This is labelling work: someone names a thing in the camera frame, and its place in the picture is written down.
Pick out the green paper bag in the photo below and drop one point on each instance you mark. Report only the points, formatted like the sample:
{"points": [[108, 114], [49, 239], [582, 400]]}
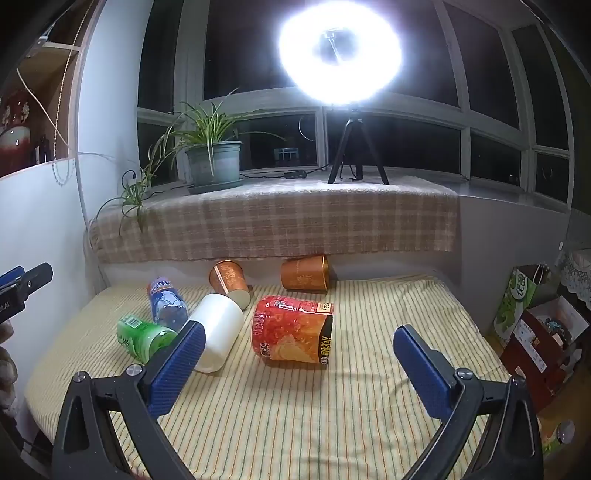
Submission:
{"points": [[517, 300]]}

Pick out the plaid beige cloth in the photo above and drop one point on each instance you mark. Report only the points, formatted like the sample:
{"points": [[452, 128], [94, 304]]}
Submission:
{"points": [[286, 221]]}

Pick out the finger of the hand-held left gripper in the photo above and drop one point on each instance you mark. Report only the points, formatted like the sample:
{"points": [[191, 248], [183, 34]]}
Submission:
{"points": [[34, 277]]}

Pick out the white lace cloth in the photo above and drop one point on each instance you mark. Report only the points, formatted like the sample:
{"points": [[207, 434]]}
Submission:
{"points": [[577, 274]]}

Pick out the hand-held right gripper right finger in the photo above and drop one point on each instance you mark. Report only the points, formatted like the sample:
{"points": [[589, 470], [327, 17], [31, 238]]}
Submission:
{"points": [[422, 371]]}

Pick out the person's left hand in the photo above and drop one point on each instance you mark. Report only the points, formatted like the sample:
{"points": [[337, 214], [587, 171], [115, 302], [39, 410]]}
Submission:
{"points": [[7, 378]]}

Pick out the red cardboard box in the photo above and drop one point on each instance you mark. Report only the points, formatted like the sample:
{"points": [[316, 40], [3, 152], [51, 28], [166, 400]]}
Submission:
{"points": [[531, 355]]}

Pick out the red and white vase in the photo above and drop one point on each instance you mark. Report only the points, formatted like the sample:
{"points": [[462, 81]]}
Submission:
{"points": [[14, 138]]}

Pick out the orange paper cup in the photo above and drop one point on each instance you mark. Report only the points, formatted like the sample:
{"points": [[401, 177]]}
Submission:
{"points": [[226, 279], [302, 274]]}

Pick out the striped yellow bed sheet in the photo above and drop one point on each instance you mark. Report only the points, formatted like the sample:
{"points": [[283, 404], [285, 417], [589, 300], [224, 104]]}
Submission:
{"points": [[300, 415]]}

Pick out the grey window frame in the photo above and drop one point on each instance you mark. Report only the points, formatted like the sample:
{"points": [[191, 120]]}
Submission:
{"points": [[464, 92]]}

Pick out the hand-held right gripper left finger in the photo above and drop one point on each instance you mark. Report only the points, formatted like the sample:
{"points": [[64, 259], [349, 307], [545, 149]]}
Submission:
{"points": [[178, 369]]}

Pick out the grey plant pot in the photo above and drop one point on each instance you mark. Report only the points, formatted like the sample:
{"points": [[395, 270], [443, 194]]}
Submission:
{"points": [[214, 161]]}

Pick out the wooden shelf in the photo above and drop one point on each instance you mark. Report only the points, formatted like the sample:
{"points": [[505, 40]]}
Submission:
{"points": [[51, 92]]}

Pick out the green spider plant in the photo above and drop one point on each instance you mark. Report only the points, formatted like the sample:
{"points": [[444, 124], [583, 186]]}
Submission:
{"points": [[203, 124]]}

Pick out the red printed noodle cup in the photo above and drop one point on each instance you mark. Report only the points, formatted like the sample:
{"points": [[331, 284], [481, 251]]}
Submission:
{"points": [[288, 330]]}

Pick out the green label drink bottle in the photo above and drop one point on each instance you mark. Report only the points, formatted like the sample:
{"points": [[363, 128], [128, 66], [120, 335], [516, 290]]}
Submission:
{"points": [[143, 339]]}

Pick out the black tripod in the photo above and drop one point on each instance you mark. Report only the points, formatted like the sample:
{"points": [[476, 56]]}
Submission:
{"points": [[353, 134]]}

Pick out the white plastic cup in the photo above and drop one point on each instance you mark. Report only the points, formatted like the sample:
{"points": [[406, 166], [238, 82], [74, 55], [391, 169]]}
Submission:
{"points": [[219, 330]]}

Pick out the blue label water bottle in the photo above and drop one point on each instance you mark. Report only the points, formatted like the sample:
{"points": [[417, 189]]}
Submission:
{"points": [[167, 307]]}

